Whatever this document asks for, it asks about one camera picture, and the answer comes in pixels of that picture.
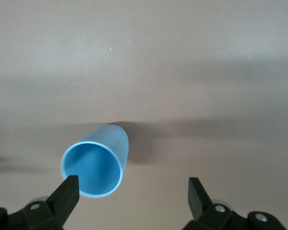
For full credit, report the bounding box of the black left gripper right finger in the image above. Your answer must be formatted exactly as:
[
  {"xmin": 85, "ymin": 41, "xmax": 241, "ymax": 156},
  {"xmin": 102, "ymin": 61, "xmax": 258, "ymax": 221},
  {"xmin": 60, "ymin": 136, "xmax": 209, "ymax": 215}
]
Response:
[{"xmin": 181, "ymin": 177, "xmax": 286, "ymax": 230}]

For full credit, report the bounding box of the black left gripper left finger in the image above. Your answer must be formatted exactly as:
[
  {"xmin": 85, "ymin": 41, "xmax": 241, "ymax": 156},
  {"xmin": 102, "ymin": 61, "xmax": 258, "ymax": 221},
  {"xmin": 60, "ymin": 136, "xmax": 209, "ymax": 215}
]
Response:
[{"xmin": 0, "ymin": 175, "xmax": 81, "ymax": 230}]

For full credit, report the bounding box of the light blue plastic cup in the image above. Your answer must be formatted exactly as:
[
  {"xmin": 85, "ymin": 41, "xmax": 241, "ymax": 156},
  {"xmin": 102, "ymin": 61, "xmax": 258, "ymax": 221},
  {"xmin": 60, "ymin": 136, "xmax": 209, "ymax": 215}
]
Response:
[{"xmin": 60, "ymin": 123, "xmax": 130, "ymax": 199}]

